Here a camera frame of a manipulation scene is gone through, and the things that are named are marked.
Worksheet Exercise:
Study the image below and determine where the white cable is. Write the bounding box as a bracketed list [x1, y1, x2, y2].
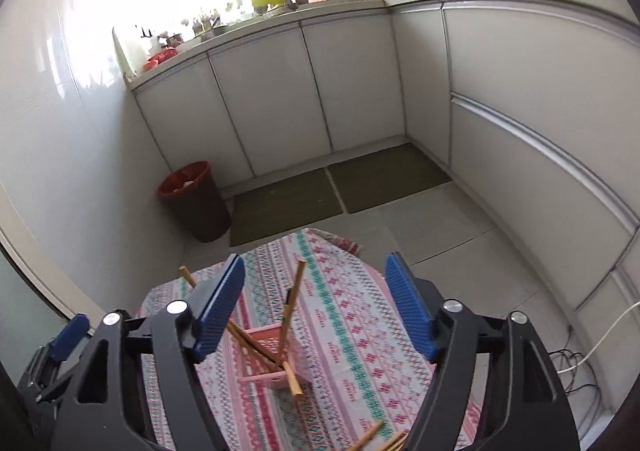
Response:
[557, 301, 640, 374]

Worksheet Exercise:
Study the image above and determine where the group of bamboo chopsticks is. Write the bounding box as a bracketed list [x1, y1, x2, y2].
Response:
[350, 420, 408, 451]

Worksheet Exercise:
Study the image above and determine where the black cable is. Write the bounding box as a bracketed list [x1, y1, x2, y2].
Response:
[547, 326, 608, 427]

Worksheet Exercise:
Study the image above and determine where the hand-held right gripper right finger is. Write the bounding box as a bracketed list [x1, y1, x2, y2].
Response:
[382, 252, 581, 451]

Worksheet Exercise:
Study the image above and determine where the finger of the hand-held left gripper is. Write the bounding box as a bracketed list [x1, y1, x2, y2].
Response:
[30, 313, 93, 404]

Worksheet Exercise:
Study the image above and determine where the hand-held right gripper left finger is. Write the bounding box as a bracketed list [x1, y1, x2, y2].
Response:
[52, 253, 246, 451]

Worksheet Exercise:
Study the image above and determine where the white kitchen cabinet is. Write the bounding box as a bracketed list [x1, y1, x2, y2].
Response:
[127, 0, 640, 312]

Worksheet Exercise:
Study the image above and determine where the frosted glass sliding door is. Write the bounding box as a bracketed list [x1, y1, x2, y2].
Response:
[0, 231, 68, 382]

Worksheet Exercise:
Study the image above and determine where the dark trash bin red liner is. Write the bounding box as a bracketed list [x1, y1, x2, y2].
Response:
[157, 161, 232, 243]

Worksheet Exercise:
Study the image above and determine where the red plastic basin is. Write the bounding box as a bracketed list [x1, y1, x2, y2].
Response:
[144, 48, 178, 72]

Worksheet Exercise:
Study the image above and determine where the pink perforated utensil basket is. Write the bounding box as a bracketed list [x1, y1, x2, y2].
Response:
[237, 323, 313, 392]

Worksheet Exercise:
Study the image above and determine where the striped patterned tablecloth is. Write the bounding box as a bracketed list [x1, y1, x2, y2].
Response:
[137, 227, 483, 451]

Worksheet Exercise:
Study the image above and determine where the dark green floor mat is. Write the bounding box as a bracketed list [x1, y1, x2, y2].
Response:
[327, 142, 452, 214]
[229, 167, 346, 248]

